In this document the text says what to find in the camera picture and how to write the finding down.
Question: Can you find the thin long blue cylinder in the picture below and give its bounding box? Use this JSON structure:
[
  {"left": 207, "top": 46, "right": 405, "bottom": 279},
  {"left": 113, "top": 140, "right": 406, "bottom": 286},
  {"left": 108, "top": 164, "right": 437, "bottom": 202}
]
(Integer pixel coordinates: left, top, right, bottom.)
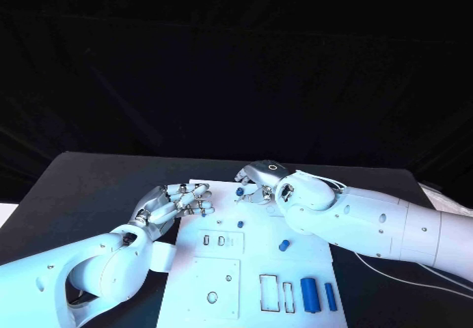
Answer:
[{"left": 323, "top": 282, "right": 337, "bottom": 312}]

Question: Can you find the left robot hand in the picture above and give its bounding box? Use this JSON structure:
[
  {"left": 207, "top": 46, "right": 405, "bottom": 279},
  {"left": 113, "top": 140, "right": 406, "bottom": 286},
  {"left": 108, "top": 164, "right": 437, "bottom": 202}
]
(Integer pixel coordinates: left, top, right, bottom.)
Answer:
[{"left": 126, "top": 182, "right": 216, "bottom": 243}]

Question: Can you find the white cable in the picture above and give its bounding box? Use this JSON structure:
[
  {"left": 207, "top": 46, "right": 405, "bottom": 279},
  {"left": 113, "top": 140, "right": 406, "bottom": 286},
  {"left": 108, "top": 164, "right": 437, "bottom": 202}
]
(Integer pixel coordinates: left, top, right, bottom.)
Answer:
[
  {"left": 294, "top": 169, "right": 349, "bottom": 193},
  {"left": 351, "top": 251, "right": 473, "bottom": 299}
]

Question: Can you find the white task board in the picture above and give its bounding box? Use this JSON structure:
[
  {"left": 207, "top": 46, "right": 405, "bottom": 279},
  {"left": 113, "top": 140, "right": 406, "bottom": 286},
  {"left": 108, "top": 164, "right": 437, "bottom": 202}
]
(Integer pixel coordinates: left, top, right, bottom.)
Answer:
[{"left": 155, "top": 178, "right": 349, "bottom": 328}]

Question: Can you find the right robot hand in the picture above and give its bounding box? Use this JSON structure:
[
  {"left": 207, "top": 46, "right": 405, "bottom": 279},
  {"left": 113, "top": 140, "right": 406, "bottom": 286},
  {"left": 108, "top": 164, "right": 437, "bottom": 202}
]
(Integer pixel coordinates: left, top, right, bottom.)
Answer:
[{"left": 233, "top": 160, "right": 291, "bottom": 206}]

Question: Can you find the thick long blue cylinder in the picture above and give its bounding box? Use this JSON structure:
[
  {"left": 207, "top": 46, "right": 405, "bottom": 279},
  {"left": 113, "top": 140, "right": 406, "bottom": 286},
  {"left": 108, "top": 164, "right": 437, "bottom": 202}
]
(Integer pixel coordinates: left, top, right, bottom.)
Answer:
[{"left": 300, "top": 277, "right": 321, "bottom": 314}]

